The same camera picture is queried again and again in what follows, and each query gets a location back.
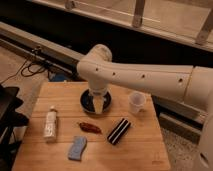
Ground dried red chili pepper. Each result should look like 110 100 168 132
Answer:
79 122 102 134

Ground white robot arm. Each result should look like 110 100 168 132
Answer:
77 44 213 171

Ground dark blue ceramic bowl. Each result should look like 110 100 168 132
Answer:
80 90 111 114

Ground translucent plastic measuring cup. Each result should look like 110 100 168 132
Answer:
129 91 146 114

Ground black white striped block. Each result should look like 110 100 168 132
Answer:
107 119 131 145

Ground blue floor object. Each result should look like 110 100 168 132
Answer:
50 74 66 82

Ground blue sponge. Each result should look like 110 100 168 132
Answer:
68 136 87 161

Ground white tube bottle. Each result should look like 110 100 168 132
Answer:
43 106 58 143

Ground black chair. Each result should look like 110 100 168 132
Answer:
0 84 29 171

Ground black floor cables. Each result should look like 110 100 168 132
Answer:
0 45 64 85

